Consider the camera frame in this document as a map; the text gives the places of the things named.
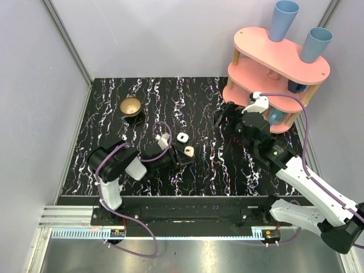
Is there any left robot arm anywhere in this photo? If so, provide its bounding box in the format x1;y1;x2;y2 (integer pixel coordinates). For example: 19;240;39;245
87;141;195;225

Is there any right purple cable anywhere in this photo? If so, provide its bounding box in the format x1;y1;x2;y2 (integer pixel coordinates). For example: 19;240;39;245
235;93;364;248

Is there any white earbud charging case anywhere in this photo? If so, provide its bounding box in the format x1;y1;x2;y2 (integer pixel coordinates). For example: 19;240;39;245
176;132;189;143

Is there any gold bowl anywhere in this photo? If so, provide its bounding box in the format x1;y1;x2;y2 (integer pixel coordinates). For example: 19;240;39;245
120;97;142;117

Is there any beige earbud charging case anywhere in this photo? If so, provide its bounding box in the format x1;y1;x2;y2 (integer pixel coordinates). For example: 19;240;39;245
184;146;195;158

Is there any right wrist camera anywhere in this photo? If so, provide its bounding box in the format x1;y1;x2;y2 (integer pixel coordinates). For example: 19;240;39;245
242;92;269;114

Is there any blue cup right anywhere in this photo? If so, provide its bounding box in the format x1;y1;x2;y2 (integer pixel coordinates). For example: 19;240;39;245
300;27;333;64

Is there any aluminium rail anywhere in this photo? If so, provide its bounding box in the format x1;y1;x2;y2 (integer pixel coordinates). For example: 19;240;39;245
38;206;349;242

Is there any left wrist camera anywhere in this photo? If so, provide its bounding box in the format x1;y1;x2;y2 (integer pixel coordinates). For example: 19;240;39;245
155;133;171;150

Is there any blue cup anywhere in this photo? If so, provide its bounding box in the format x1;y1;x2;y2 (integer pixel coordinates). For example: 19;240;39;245
268;1;300;42
300;27;333;64

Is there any teal mug right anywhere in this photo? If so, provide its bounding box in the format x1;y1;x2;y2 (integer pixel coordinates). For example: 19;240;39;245
267;107;287;126

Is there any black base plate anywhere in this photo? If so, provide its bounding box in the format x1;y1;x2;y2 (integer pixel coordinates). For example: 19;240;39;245
90;196;293;228

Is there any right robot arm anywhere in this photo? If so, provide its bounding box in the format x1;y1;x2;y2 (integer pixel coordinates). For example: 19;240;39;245
213;102;363;254

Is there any pink small cup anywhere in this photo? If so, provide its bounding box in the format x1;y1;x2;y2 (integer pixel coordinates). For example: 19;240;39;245
267;69;281;80

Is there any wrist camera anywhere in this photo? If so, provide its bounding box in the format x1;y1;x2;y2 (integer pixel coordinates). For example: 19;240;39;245
155;133;171;150
242;92;269;114

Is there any pink three-tier shelf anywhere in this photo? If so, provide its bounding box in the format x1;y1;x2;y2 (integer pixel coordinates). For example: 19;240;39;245
222;27;330;134

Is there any dark blue mug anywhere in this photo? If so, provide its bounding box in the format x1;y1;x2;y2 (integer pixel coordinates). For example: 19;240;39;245
287;80;307;93

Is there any blue cup rear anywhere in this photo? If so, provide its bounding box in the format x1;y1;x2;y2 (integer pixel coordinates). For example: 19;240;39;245
268;1;300;42

